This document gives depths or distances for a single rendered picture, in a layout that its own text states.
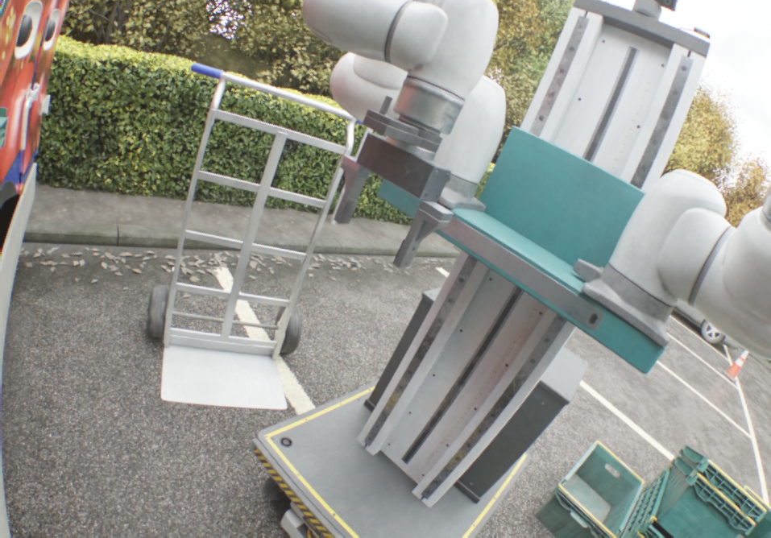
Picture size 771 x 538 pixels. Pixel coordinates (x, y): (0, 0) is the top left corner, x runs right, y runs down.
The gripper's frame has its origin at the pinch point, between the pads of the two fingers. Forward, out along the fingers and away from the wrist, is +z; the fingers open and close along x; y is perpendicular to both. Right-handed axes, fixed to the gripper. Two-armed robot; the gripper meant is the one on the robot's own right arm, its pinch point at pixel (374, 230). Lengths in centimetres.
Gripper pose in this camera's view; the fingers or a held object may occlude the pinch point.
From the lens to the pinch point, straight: 58.9
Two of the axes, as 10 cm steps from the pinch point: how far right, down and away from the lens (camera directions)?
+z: -3.8, 8.6, 3.3
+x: -7.0, -5.1, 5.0
